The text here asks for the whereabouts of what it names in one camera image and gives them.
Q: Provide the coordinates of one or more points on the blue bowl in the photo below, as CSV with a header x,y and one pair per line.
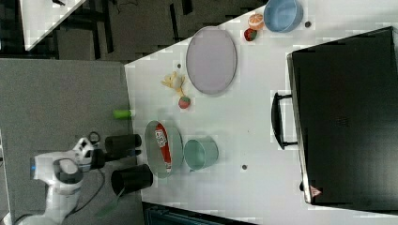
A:
x,y
282,16

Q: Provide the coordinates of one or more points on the grey round plate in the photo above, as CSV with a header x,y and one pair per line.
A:
x,y
211,60

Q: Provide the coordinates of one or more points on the blue metal frame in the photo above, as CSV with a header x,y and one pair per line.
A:
x,y
156,214

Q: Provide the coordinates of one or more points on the peeled toy banana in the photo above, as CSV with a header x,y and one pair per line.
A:
x,y
175,82

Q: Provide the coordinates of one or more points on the orange toy citrus half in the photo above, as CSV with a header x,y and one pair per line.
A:
x,y
256,21

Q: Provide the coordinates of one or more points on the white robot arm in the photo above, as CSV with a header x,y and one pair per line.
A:
x,y
63,175

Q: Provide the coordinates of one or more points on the small red toy strawberry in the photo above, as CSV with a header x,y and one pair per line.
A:
x,y
250,34

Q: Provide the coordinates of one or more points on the red plush ketchup bottle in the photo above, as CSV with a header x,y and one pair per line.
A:
x,y
161,137

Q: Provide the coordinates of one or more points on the white side table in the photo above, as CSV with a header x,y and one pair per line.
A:
x,y
40,17

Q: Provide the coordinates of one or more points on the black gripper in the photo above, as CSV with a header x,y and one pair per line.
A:
x,y
99,158

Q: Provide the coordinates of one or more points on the green toy lime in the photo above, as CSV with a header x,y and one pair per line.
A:
x,y
122,114

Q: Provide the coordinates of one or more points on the silver black toaster oven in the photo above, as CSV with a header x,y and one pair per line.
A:
x,y
345,105

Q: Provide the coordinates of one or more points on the green mug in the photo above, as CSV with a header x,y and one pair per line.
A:
x,y
200,153

